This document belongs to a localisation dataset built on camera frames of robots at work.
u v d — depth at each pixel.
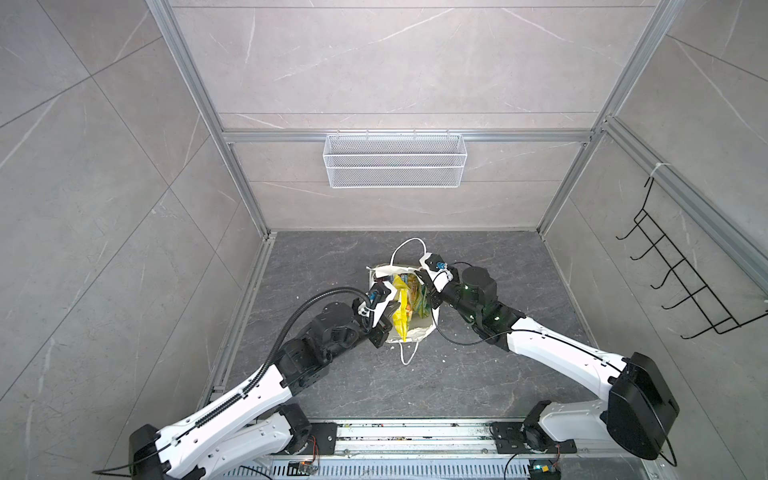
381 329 0.58
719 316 0.59
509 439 0.73
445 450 0.73
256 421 0.47
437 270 0.64
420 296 0.73
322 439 0.73
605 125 0.88
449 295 0.67
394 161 1.01
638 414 0.40
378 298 0.54
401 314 0.67
